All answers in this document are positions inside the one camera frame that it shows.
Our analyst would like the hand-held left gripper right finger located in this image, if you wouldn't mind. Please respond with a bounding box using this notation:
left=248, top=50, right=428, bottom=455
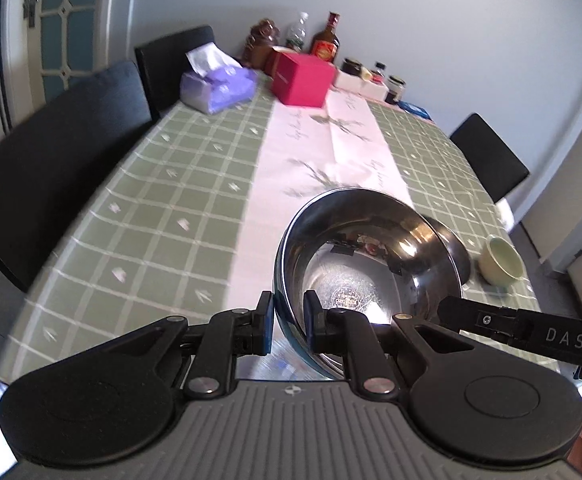
left=305, top=291, right=472, bottom=403

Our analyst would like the black chair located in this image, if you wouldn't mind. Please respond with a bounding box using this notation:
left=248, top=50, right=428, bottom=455
left=135, top=26, right=217, bottom=121
left=450, top=113, right=530, bottom=204
left=0, top=60, right=154, bottom=293

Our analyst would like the brown liquor bottle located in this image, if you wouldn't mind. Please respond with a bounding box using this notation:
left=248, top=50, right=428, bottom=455
left=311, top=11, right=341, bottom=63

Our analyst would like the orange steel bowl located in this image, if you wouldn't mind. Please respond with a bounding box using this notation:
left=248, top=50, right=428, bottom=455
left=421, top=216, right=472, bottom=286

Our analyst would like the pink box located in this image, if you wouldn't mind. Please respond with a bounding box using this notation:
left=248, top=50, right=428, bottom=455
left=271, top=52, right=335, bottom=108

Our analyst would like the purple tissue pack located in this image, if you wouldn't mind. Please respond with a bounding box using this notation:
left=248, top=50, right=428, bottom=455
left=180, top=44, right=258, bottom=115

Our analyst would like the white box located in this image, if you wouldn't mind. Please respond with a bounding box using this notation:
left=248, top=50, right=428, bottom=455
left=333, top=70, right=364, bottom=92
left=360, top=79, right=388, bottom=102

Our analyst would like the tall dark glass jar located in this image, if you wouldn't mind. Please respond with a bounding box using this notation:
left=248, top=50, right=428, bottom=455
left=385, top=76, right=406, bottom=106

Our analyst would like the green checked tablecloth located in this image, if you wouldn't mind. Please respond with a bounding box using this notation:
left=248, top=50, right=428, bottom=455
left=0, top=75, right=544, bottom=411

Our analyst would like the glass-panel door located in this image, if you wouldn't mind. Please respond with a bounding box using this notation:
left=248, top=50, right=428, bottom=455
left=1, top=0, right=136, bottom=106

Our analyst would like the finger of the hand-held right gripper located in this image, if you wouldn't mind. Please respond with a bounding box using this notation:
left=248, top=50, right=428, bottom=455
left=438, top=296, right=522, bottom=343

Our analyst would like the green ceramic bowl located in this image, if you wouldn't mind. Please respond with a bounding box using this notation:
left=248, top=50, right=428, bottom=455
left=480, top=235, right=525, bottom=288

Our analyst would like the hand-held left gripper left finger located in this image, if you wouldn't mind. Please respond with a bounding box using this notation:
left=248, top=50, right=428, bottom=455
left=121, top=291, right=274, bottom=401

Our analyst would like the clear water bottle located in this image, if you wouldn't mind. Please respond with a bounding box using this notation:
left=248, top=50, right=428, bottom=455
left=285, top=11, right=310, bottom=53

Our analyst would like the blue steel bowl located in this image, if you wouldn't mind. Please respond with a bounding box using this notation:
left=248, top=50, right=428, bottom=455
left=274, top=187, right=464, bottom=380

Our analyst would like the brown figurine jar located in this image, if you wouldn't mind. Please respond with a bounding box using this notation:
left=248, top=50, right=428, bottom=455
left=243, top=18, right=282, bottom=68

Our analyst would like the pink deer-print table runner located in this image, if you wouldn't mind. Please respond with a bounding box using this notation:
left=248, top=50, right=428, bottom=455
left=221, top=87, right=417, bottom=311

